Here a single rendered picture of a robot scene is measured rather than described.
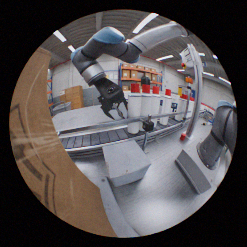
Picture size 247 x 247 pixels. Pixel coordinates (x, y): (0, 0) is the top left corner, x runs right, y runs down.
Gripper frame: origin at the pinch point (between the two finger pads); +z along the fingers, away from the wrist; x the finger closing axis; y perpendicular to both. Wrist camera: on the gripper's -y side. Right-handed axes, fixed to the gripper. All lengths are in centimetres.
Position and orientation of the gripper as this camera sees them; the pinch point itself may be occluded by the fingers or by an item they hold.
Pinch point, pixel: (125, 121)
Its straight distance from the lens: 30.4
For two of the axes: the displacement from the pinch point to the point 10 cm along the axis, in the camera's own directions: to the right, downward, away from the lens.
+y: -3.4, -4.3, 8.3
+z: 4.7, 6.9, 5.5
